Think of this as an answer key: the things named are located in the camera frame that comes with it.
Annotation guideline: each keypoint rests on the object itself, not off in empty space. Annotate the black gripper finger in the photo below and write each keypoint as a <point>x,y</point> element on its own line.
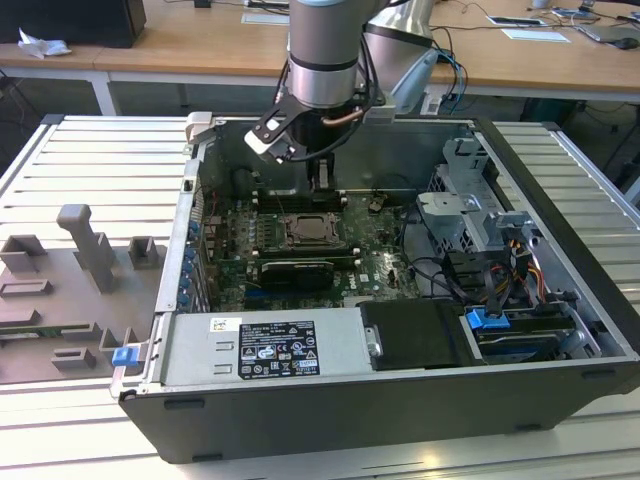
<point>314,172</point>
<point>329,172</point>

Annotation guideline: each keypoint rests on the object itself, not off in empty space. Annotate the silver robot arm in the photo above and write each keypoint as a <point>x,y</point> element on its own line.
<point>322,50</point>

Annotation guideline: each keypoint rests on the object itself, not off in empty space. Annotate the black RAM slot row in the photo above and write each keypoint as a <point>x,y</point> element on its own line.
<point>300,254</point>
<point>290,202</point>

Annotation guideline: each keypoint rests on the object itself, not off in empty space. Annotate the CPU socket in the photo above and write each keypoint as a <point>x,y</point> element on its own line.
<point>300,243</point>

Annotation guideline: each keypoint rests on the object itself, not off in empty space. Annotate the black graphics card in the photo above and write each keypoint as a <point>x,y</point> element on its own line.
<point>297,275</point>

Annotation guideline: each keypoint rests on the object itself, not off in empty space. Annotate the green motherboard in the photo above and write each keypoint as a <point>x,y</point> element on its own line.
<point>380,270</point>

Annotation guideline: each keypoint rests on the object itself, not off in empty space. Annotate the white label tag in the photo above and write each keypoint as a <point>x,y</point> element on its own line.
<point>433,105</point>

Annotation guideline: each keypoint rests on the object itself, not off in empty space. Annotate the grey case release latch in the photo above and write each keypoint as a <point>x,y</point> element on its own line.
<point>199,127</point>

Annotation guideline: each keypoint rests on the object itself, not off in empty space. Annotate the grey metal drive cage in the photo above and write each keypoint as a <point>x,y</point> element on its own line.
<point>450,210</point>

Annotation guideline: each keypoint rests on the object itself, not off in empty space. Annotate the wooden desk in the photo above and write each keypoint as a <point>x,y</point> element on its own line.
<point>200,45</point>

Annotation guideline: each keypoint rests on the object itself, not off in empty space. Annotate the black plastic air shroud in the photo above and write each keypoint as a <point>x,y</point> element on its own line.
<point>415,335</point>

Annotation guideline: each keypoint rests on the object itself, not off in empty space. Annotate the grey power supply unit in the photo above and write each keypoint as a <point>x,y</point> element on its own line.
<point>200,350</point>

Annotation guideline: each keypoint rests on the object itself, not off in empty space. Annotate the hard disk in blue carrier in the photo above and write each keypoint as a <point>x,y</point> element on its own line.
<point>485,320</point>

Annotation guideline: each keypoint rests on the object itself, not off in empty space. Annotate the flat tablet device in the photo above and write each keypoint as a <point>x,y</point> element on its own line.
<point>515,20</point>

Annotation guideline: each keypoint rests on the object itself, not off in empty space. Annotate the white paper sheet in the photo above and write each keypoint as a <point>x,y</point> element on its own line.
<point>535,35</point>

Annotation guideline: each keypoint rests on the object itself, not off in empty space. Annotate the black open PC case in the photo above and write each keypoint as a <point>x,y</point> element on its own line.
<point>350,415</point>

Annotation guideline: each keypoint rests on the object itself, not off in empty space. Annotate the blue case latch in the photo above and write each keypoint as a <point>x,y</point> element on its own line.
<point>124,357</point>

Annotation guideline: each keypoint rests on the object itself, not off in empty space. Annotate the black box on desk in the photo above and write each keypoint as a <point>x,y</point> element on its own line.
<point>70,22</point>

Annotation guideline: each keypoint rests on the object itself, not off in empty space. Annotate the grey parts rack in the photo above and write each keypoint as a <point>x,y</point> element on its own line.
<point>60,300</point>

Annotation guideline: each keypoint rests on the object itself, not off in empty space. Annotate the crumpled white paper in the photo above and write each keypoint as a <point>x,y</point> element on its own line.
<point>42,44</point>

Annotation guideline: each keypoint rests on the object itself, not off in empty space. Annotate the grey laptop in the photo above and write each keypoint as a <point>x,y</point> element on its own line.
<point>605,33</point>

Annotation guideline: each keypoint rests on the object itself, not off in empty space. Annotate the green RAM stick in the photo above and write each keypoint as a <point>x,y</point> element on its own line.
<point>52,330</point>

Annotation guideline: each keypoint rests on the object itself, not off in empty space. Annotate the black computer mouse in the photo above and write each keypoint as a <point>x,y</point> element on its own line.
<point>626,44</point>

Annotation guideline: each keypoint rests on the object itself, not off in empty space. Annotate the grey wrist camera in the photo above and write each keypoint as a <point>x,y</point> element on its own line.
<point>381,113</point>

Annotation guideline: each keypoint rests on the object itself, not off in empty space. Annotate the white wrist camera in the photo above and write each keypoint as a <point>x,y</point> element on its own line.
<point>260,142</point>

